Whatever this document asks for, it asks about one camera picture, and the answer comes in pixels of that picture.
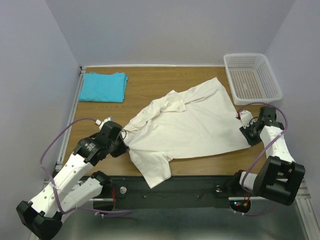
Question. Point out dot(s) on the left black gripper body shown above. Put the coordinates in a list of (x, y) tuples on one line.
[(118, 147)]

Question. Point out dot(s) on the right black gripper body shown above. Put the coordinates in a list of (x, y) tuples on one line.
[(251, 135)]

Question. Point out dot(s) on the white plastic basket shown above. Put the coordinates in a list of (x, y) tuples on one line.
[(251, 79)]

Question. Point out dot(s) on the white t shirt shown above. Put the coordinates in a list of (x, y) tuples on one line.
[(198, 122)]

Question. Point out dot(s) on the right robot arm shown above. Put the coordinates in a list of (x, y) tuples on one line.
[(280, 177)]

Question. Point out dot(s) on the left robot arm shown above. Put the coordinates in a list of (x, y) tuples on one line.
[(45, 213)]

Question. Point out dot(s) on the folded blue t shirt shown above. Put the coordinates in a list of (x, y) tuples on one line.
[(103, 88)]

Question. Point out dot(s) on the electronics board with leds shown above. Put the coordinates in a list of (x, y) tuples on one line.
[(239, 204)]

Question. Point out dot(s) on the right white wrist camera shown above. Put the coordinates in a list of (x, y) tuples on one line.
[(245, 117)]

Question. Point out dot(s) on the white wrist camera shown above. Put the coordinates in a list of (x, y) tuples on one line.
[(245, 117), (100, 123)]

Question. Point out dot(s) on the right table edge rail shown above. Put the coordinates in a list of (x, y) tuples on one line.
[(271, 118)]

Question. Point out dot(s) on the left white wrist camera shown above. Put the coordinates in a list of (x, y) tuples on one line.
[(100, 123)]

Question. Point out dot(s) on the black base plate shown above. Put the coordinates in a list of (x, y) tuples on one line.
[(133, 192)]

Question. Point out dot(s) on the aluminium frame rail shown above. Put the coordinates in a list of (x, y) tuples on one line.
[(302, 193)]

